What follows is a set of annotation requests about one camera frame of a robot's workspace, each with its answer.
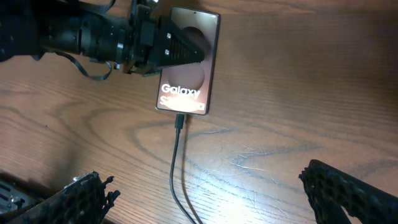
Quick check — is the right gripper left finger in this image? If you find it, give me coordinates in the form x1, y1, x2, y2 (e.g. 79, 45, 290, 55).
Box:
9, 172, 121, 224

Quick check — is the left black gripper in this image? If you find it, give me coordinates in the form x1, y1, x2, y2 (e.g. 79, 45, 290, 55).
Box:
123, 0, 205, 77

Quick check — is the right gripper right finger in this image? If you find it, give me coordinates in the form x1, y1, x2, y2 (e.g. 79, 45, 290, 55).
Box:
298, 159, 397, 224

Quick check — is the Galaxy S25 Ultra smartphone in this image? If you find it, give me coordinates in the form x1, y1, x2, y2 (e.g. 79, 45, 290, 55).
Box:
155, 5, 221, 116

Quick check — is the black charging cable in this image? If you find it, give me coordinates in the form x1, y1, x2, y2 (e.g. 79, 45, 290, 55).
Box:
169, 113, 200, 224

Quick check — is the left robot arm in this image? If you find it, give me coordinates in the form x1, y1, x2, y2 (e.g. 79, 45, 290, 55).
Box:
1, 0, 205, 77

